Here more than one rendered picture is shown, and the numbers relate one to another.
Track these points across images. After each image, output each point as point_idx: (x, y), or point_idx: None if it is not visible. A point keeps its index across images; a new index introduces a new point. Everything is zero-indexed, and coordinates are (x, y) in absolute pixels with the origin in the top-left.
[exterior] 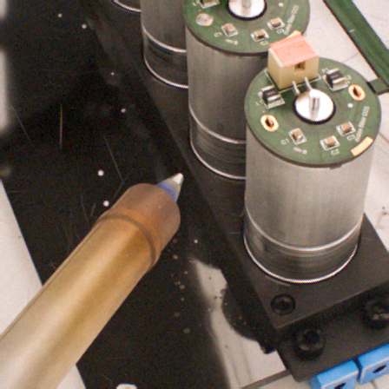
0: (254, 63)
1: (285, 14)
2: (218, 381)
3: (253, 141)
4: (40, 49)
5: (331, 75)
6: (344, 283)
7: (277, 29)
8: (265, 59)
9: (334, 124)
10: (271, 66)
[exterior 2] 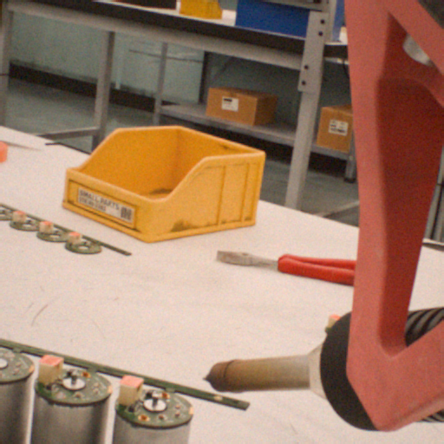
0: (100, 408)
1: (95, 381)
2: None
3: (139, 433)
4: None
5: (149, 392)
6: None
7: (100, 388)
8: (104, 404)
9: (171, 408)
10: (122, 395)
